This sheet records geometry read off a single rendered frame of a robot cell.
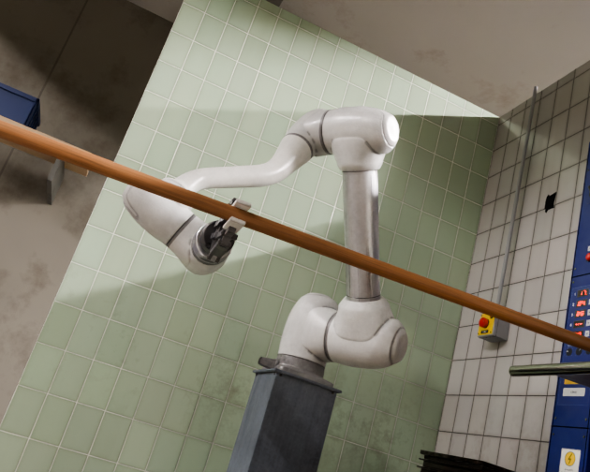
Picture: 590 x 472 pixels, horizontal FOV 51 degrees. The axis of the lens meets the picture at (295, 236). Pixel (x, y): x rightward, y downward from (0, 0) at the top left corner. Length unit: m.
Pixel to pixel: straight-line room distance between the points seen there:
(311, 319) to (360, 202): 0.40
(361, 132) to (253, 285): 0.96
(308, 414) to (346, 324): 0.28
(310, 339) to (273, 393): 0.20
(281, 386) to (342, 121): 0.77
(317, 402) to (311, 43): 1.67
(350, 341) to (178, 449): 0.84
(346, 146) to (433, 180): 1.24
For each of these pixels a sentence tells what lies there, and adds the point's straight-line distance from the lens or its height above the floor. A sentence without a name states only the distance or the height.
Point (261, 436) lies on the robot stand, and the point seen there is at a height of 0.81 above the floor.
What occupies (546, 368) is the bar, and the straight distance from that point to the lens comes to 1.71.
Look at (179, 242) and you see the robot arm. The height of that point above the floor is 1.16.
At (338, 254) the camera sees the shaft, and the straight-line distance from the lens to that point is 1.22.
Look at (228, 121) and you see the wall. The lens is 2.60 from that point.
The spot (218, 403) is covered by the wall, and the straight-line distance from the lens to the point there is 2.36.
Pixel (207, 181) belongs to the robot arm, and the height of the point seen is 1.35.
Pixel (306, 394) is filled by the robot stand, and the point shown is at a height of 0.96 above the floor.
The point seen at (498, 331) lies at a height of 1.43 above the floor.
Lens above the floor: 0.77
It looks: 19 degrees up
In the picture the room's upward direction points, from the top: 17 degrees clockwise
